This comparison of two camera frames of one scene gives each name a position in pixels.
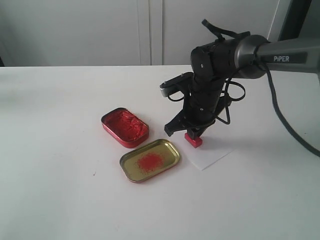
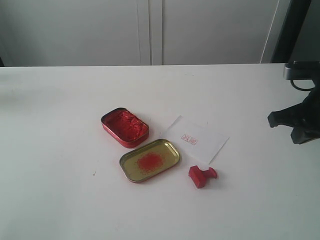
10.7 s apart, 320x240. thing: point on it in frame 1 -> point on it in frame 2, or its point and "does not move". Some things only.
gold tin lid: (149, 159) does not move
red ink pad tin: (126, 127) does not move
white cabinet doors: (91, 33) does not move
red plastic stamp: (195, 142) -> (199, 176)
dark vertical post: (295, 19) does not move
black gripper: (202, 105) -> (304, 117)
